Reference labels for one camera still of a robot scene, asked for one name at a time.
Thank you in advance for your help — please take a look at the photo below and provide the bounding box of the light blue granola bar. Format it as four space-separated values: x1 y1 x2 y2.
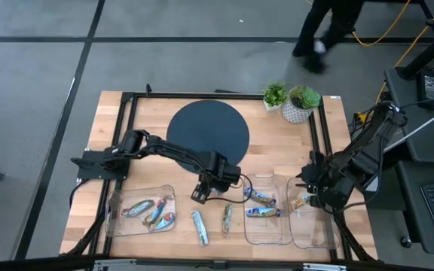
148 212 176 232

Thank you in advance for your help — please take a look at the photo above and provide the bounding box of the person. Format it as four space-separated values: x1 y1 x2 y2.
291 0 365 75

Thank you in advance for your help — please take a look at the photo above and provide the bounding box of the dark side desk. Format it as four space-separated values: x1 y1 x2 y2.
396 160 434 257

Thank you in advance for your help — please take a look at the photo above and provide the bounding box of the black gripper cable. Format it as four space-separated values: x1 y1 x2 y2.
204 172 255 205

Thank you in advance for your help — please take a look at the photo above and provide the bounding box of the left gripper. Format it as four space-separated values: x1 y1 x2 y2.
191 150 243 205

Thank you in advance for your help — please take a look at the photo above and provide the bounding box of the yellow cable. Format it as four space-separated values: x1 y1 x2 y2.
350 0 412 48
354 0 434 123

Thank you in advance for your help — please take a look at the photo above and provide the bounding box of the dark round plate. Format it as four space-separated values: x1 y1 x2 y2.
166 99 251 175

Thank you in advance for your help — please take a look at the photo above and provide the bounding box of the blue chocolate chip granola bar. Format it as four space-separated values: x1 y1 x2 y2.
243 187 277 208
245 206 282 219

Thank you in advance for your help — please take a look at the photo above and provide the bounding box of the green plant white square pot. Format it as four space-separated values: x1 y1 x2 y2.
261 81 289 113

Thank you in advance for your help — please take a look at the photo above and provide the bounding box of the white metal rod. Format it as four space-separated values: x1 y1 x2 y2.
382 100 434 154

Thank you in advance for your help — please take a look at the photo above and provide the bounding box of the succulent in patterned pot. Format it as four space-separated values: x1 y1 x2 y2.
280 85 322 125

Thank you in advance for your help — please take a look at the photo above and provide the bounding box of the black power adapter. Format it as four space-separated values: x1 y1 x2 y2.
415 70 434 111

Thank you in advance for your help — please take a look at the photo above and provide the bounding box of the orange chewy granola bar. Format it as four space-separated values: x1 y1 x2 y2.
289 194 313 211

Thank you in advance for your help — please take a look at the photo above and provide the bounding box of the black camera rig bar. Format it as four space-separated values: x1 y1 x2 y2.
0 254 434 271

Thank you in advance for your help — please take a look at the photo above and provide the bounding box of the blue red granola bar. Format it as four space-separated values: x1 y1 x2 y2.
142 198 168 227

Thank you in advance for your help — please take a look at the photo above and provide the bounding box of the blue candy bar on table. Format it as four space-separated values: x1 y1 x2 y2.
191 209 210 247

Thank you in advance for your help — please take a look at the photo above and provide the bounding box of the grey side desk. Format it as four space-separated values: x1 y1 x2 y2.
384 66 434 163

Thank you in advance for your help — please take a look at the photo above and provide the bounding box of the black metal table frame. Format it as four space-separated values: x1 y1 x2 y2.
60 83 378 264

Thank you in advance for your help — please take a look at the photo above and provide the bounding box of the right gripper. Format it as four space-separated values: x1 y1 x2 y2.
295 161 355 212

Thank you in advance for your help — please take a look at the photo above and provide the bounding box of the clear plastic bin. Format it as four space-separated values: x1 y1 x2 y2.
242 172 292 246
286 176 341 251
105 184 178 239

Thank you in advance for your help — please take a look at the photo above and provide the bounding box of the green candy bar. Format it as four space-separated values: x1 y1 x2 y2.
222 203 234 238

